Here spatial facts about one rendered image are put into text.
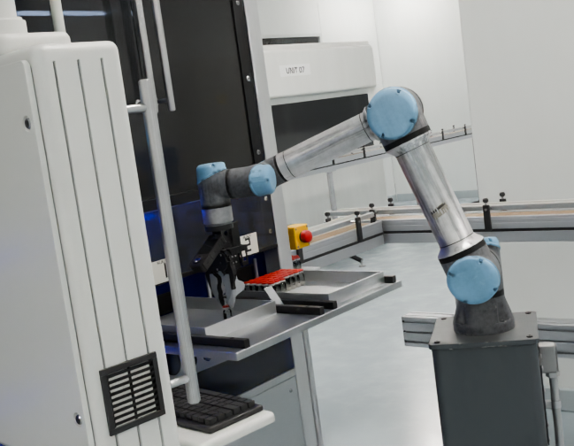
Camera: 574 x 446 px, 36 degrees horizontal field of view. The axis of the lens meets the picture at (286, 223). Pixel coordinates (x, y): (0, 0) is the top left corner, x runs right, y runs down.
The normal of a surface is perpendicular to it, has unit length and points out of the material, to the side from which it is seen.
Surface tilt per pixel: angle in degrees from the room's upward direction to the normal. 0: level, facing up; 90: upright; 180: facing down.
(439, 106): 90
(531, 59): 90
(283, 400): 90
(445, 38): 90
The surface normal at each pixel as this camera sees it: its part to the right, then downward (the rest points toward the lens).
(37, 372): -0.71, 0.18
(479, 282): -0.20, 0.28
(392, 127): -0.31, 0.06
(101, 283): 0.70, 0.00
